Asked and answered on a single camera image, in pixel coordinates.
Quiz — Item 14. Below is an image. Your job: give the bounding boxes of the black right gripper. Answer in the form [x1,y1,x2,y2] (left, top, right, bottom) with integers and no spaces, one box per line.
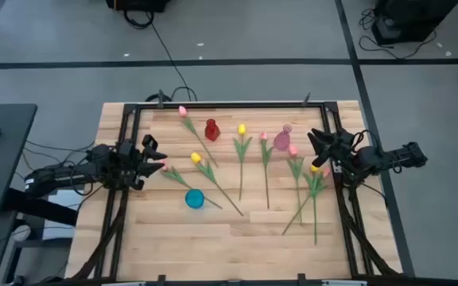
[307,128,359,176]

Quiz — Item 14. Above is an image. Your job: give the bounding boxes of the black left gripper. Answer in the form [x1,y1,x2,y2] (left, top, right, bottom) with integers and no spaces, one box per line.
[107,133,169,191]

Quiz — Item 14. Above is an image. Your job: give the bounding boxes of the yellow artificial tulip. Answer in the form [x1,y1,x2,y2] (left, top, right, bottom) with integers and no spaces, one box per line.
[189,152,245,218]
[232,123,253,202]
[304,164,325,246]

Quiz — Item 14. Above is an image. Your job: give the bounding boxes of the pink ribbed glass vase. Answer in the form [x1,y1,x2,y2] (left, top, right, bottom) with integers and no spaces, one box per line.
[273,123,293,152]

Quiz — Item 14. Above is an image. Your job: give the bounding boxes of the blue embossed glass vase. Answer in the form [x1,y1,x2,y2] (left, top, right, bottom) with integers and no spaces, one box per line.
[184,188,206,210]

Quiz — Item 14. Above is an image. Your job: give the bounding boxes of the red glass vase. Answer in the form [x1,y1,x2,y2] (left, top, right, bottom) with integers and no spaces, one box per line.
[204,118,222,142]

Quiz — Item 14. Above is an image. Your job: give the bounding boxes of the dark grey desk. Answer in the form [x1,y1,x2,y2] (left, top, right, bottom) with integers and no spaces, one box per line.
[0,103,38,216]

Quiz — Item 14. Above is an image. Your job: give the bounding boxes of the black equipment case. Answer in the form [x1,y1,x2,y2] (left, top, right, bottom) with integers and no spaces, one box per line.
[371,0,458,45]

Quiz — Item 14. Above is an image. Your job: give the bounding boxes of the black floor equipment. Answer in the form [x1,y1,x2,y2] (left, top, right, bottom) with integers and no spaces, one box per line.
[105,0,171,13]

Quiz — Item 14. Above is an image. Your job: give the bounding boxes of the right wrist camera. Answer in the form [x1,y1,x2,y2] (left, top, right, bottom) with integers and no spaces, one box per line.
[333,129,355,147]

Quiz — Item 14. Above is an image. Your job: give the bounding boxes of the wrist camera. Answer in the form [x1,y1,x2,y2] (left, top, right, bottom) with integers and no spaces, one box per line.
[333,129,355,147]
[117,138,137,159]

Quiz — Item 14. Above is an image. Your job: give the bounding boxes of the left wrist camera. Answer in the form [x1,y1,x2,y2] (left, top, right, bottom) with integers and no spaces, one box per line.
[117,138,137,159]

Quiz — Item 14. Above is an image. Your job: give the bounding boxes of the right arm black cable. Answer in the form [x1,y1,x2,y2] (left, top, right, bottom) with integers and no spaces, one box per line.
[350,129,383,160]

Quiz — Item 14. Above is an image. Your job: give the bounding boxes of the left arm black cables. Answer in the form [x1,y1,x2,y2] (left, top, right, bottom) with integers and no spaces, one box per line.
[21,138,109,198]

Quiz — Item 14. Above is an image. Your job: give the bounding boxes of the black aluminium table frame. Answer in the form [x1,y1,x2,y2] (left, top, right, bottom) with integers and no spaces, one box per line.
[72,101,403,286]

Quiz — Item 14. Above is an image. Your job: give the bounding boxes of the tangled black floor cable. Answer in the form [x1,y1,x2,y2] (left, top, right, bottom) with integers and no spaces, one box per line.
[358,7,439,60]

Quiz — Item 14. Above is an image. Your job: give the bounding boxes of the long black floor cable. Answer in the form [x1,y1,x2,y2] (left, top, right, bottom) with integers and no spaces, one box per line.
[122,10,199,102]

